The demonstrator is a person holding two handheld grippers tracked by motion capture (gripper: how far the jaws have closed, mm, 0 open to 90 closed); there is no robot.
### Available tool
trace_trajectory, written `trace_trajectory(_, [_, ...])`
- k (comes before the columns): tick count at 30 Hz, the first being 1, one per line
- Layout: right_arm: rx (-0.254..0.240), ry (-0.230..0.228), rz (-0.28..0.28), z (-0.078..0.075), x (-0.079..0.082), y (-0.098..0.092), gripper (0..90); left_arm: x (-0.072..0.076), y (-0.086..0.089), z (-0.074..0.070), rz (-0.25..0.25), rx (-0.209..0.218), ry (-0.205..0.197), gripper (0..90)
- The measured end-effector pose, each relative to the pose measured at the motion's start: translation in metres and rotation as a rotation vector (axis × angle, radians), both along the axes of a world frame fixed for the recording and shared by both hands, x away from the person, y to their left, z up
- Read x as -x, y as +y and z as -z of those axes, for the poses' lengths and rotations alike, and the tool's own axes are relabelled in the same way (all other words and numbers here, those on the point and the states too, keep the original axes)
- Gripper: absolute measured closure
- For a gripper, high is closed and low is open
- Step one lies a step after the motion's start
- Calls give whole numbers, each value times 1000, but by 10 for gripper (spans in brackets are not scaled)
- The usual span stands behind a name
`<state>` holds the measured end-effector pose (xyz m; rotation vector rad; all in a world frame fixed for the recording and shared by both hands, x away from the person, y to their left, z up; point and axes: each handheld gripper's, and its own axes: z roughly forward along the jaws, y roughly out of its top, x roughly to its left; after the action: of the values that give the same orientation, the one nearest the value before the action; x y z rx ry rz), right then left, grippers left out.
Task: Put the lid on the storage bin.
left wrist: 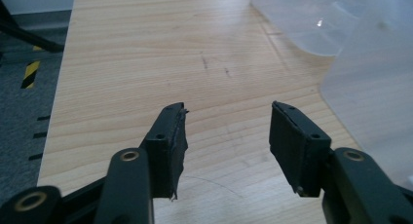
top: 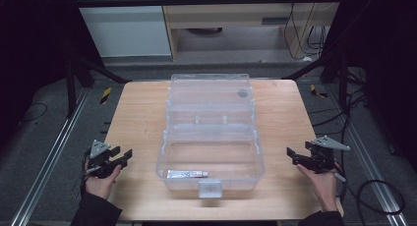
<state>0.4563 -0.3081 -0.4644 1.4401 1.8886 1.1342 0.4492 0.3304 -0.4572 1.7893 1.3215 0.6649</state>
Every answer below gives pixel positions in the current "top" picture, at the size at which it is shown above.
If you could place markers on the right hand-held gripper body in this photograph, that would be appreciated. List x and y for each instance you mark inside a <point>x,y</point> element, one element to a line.
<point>323,158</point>

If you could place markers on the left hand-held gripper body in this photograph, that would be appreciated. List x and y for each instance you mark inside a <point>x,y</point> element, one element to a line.
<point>98,160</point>

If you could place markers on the silver glue tube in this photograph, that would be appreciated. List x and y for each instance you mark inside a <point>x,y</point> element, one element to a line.
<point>185,174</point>

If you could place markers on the clear plastic storage box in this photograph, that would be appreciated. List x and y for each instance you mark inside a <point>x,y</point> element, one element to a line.
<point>211,131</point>

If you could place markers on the person's left hand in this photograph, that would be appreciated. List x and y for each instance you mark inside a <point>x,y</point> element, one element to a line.
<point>100,186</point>

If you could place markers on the person's right hand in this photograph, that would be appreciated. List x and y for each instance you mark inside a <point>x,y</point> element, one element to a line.
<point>324,188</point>

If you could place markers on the black metal stand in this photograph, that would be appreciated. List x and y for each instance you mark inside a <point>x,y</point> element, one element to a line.
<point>342,85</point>
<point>70,88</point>

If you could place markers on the dark round disc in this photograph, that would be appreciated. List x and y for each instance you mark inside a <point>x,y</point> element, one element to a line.
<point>242,93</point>

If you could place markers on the black curtain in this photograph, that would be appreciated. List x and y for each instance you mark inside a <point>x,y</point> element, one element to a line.
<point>29,55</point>
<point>387,72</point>

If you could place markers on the white cabinet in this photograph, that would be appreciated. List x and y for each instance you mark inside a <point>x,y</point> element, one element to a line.
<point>124,32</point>

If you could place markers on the light wooden desk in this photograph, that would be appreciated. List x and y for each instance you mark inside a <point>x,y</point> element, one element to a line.
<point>229,16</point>

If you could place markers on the aluminium floor rail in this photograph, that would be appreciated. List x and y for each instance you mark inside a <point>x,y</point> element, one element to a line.
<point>49,157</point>
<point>370,173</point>

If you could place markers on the black horizontal frame bar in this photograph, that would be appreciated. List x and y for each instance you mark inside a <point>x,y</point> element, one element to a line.
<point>196,1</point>

